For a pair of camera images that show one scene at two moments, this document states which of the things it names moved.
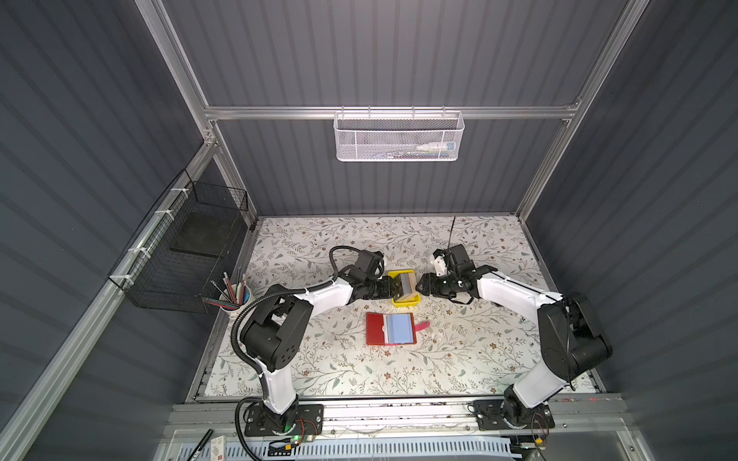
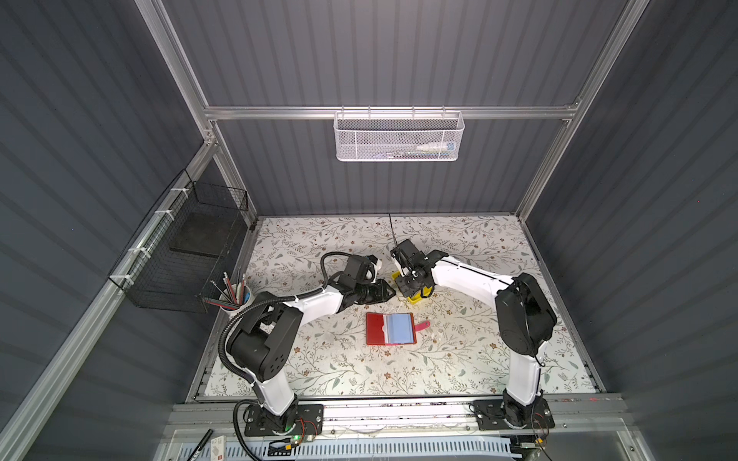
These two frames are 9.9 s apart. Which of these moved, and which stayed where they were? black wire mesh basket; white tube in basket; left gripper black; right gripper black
Moved: right gripper black
Stayed: black wire mesh basket; white tube in basket; left gripper black
